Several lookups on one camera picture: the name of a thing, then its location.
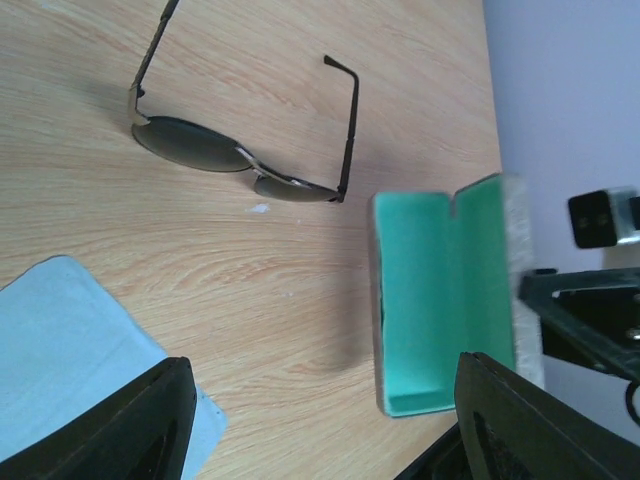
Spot dark aviator sunglasses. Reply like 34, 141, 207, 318
127, 1, 360, 204

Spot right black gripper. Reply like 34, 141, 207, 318
518, 268, 639, 380

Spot light blue cleaning cloth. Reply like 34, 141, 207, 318
1, 256, 227, 479

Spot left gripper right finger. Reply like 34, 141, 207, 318
398, 353, 639, 479

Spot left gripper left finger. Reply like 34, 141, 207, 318
1, 357, 196, 479

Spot grey glasses case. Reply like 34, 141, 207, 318
368, 174, 544, 418

